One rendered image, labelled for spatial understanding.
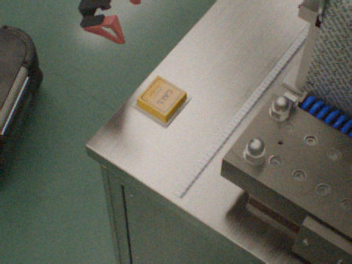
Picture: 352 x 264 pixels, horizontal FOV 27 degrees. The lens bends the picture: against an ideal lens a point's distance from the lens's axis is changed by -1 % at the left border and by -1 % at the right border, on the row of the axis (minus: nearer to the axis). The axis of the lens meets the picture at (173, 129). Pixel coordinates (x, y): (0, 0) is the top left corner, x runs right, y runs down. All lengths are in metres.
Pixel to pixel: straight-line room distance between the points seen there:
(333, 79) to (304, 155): 0.13
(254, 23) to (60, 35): 1.27
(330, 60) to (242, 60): 0.31
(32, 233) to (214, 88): 1.04
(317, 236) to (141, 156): 0.37
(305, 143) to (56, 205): 1.24
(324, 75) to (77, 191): 1.27
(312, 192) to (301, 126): 0.12
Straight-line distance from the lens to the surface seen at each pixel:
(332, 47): 1.16
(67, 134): 2.43
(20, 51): 2.35
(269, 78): 1.44
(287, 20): 1.54
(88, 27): 1.26
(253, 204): 1.28
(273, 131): 1.22
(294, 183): 1.18
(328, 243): 1.17
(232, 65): 1.45
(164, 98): 1.37
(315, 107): 1.25
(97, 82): 2.54
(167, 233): 1.44
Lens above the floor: 2.06
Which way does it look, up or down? 59 degrees down
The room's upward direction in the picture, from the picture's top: 1 degrees clockwise
